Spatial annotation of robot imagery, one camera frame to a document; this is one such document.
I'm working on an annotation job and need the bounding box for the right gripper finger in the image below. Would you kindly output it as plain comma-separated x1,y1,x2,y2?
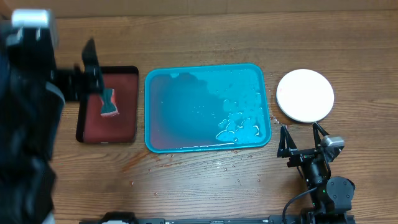
277,126,297,156
312,122,329,148

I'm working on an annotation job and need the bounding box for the green and orange sponge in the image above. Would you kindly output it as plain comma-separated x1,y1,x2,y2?
100,88,119,117

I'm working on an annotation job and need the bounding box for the white plate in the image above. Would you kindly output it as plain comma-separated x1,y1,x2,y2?
276,69,335,123

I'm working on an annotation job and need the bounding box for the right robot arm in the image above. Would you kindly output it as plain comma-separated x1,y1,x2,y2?
277,122,356,224

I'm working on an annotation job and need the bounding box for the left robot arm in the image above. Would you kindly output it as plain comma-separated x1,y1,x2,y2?
1,23,104,223

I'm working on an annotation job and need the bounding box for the black and red tray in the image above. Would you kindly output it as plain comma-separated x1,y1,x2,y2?
76,66,139,144

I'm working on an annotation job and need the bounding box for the teal plastic tray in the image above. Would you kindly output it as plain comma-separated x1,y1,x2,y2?
145,63,272,154

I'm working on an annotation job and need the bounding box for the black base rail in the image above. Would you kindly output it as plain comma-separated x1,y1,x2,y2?
79,212,305,224

